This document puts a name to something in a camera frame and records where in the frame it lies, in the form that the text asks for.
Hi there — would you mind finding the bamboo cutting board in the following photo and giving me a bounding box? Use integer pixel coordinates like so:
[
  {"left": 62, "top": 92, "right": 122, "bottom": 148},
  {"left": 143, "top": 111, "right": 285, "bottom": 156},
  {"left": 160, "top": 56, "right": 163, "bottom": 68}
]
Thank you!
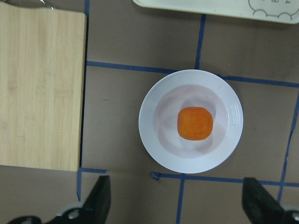
[{"left": 0, "top": 2, "right": 86, "bottom": 171}]

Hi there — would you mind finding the orange fruit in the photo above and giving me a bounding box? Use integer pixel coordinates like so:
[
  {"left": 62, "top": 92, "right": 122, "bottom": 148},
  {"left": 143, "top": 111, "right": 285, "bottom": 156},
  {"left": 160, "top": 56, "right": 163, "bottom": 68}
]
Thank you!
[{"left": 177, "top": 107, "right": 213, "bottom": 140}]

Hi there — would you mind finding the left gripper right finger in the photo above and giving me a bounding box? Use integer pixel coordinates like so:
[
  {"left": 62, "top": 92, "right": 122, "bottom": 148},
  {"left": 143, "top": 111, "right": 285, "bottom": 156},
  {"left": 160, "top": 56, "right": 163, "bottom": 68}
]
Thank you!
[{"left": 242, "top": 177, "right": 284, "bottom": 224}]

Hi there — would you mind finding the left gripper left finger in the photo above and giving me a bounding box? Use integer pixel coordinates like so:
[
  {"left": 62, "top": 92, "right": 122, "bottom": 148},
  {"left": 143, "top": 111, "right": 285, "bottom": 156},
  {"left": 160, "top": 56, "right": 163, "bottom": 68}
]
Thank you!
[{"left": 82, "top": 175, "right": 111, "bottom": 224}]

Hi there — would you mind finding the white round plate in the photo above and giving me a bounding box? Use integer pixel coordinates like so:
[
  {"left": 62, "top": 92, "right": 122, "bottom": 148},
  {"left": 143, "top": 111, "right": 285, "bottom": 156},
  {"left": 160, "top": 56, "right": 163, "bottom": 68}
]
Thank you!
[{"left": 138, "top": 70, "right": 243, "bottom": 174}]

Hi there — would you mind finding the cream bear tray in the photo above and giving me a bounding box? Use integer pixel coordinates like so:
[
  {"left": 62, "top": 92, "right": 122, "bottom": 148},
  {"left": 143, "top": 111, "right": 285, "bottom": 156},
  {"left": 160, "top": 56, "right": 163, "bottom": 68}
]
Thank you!
[{"left": 134, "top": 0, "right": 299, "bottom": 24}]

